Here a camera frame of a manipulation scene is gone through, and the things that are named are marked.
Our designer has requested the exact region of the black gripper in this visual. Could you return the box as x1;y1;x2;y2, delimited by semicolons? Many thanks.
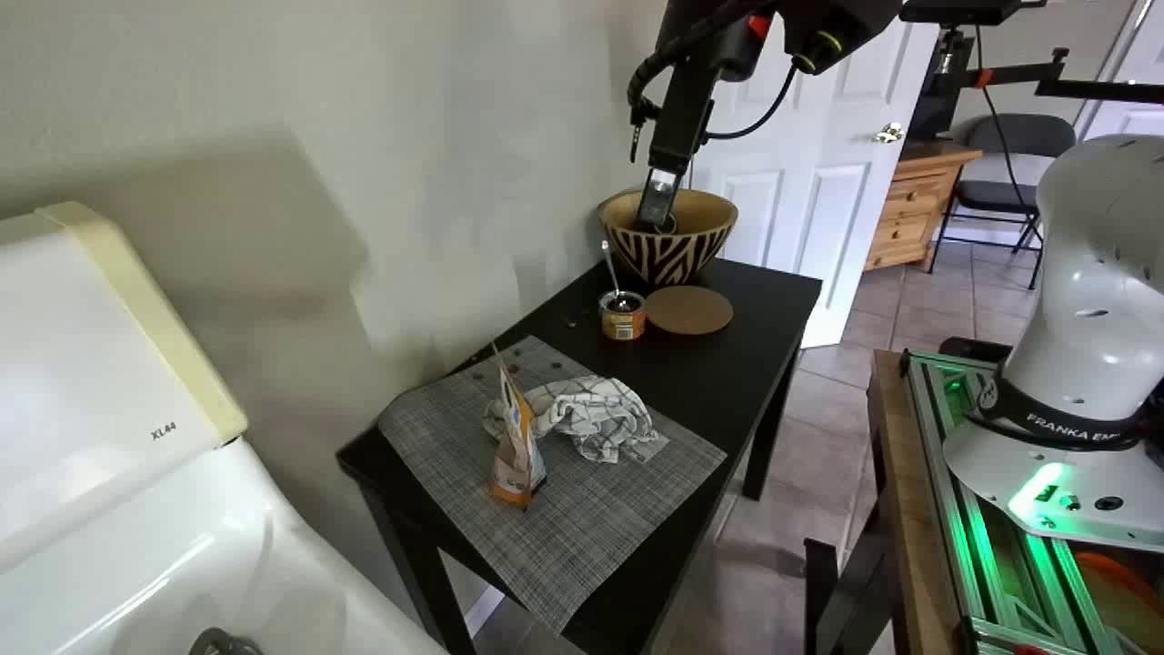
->
631;27;744;232

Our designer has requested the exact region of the open tin can orange label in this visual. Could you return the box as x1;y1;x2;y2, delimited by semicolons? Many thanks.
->
596;287;652;346

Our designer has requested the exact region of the black folding chair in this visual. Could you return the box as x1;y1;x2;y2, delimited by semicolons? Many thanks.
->
927;109;1080;292

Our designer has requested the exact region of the crumpled printed cloth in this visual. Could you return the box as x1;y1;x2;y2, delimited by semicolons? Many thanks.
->
482;370;671;468

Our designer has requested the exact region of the black camera cable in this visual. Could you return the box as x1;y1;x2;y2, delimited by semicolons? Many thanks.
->
624;52;807;164

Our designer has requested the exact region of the wooden drawer chest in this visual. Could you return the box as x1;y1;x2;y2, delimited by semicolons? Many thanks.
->
862;142;981;272

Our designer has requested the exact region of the white panel door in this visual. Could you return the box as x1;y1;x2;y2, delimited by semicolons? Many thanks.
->
688;16;942;350

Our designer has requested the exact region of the gray woven placemat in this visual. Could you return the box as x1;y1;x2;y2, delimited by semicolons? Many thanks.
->
374;331;732;638

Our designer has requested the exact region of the round cork coaster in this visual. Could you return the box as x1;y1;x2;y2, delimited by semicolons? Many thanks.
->
639;279;737;337

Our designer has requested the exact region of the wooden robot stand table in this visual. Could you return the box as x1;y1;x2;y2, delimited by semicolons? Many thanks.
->
802;346;975;655

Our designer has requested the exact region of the black side table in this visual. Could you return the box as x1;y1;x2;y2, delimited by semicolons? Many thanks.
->
333;253;825;655

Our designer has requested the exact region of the green-lit aluminium frame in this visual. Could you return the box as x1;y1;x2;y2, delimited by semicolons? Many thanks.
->
907;350;1164;655

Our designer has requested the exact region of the white plastic spoon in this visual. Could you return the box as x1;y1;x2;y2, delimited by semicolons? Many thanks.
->
596;235;624;301

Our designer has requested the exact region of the orange snack bag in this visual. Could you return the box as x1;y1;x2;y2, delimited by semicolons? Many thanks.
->
482;350;551;513

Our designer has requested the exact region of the black camera tripod stand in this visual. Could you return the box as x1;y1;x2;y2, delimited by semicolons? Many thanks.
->
902;0;1164;148

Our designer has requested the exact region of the zebra pattern wooden bowl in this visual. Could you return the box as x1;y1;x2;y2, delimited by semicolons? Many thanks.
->
596;187;743;292

